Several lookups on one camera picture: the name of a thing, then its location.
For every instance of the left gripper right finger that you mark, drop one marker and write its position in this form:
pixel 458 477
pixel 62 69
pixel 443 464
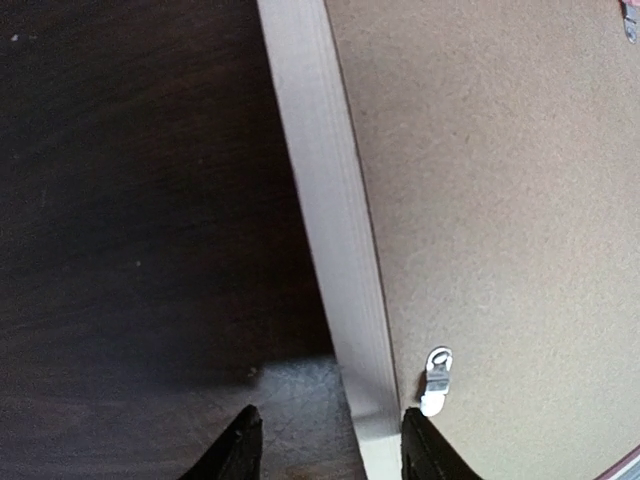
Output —
pixel 426 454

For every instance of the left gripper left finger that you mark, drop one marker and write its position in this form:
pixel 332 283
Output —
pixel 236 454

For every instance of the pink wooden picture frame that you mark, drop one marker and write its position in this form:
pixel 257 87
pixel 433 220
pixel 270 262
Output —
pixel 322 145

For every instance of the brown backing board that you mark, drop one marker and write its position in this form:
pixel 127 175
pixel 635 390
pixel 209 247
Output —
pixel 499 143

